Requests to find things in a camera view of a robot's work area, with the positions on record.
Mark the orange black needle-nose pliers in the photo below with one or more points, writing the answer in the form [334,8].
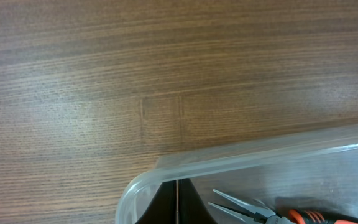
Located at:
[259,213]

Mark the clear plastic container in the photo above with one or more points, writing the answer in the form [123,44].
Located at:
[316,170]

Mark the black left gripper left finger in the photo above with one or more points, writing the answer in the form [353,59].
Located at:
[163,207]

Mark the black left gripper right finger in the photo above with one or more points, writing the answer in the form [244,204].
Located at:
[191,209]

